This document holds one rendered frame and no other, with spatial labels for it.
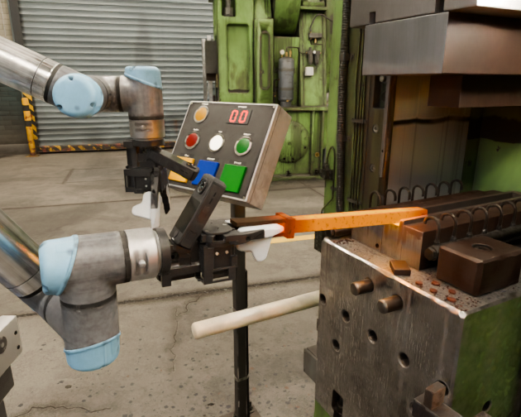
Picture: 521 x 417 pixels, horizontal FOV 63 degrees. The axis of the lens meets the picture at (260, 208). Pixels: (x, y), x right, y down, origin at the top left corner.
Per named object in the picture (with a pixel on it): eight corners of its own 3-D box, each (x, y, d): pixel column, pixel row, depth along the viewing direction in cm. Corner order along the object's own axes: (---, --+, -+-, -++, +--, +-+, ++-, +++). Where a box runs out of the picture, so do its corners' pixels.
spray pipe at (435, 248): (433, 264, 77) (435, 249, 76) (422, 258, 79) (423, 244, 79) (546, 234, 92) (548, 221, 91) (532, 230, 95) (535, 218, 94)
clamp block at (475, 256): (475, 298, 70) (481, 261, 68) (433, 278, 77) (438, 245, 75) (520, 283, 75) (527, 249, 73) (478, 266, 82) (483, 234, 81)
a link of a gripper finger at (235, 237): (255, 233, 70) (205, 239, 67) (256, 223, 70) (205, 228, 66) (268, 242, 66) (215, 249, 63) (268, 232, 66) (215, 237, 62)
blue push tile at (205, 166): (209, 187, 117) (218, 162, 118) (190, 183, 122) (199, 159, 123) (213, 189, 119) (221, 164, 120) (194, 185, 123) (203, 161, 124)
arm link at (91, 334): (97, 330, 71) (92, 269, 68) (131, 360, 63) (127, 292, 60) (47, 349, 65) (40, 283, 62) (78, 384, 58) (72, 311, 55)
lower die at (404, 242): (418, 270, 80) (423, 227, 78) (351, 237, 97) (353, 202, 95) (550, 235, 99) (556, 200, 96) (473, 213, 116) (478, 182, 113)
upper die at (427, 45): (442, 74, 70) (448, 11, 67) (361, 75, 87) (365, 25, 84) (583, 75, 89) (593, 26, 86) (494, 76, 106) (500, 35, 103)
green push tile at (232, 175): (236, 193, 112) (245, 166, 113) (215, 188, 116) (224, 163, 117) (240, 195, 113) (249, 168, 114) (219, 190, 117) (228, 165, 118)
